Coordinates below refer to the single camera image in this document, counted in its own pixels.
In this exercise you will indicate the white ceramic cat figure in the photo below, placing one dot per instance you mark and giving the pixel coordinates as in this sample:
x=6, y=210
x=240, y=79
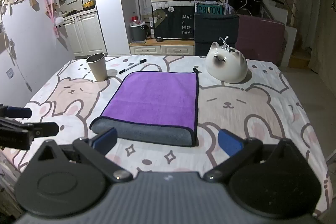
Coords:
x=225, y=67

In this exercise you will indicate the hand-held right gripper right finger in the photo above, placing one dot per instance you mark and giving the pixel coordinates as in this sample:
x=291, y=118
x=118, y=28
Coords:
x=230, y=143

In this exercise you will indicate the black printed cloth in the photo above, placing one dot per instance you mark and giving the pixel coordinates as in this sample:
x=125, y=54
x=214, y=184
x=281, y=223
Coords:
x=173, y=27

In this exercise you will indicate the purple and grey towel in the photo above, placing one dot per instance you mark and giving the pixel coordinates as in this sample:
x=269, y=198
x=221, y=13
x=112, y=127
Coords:
x=157, y=98

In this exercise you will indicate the teal sign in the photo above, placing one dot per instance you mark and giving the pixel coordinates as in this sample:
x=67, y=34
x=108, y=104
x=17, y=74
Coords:
x=210, y=9

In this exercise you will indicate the black marker pen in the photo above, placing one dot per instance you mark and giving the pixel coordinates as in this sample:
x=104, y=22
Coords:
x=132, y=66

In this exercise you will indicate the grey trash bin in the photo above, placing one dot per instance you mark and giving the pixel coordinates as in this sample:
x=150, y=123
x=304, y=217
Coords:
x=138, y=33

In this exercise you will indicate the low wood-topped cabinet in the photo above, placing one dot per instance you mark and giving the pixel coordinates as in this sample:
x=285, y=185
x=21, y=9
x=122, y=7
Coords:
x=162, y=49

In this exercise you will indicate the white kitchen cabinet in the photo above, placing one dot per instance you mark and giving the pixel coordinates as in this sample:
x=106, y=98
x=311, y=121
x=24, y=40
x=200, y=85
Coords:
x=84, y=35

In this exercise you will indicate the bunny printed tablecloth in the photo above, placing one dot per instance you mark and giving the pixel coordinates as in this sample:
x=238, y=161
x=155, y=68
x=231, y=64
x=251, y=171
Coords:
x=249, y=108

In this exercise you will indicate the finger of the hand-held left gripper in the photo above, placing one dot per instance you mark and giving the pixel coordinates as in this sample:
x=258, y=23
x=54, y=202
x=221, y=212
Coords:
x=18, y=111
x=44, y=129

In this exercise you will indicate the dark blue chair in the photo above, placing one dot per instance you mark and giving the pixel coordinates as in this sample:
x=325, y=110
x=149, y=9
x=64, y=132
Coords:
x=215, y=29

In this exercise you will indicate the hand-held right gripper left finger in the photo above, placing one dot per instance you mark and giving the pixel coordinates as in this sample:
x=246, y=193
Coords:
x=104, y=139

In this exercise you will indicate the maroon chair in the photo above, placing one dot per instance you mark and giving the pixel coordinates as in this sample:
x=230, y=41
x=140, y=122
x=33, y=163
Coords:
x=262, y=37

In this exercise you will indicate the wall socket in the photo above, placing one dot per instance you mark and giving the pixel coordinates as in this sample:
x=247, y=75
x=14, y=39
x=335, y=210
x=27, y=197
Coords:
x=10, y=73

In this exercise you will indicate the metal cup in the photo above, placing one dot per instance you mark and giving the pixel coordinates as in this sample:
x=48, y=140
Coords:
x=97, y=67

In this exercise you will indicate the yellow pot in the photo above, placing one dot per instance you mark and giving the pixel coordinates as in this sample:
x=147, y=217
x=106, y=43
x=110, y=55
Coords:
x=88, y=5

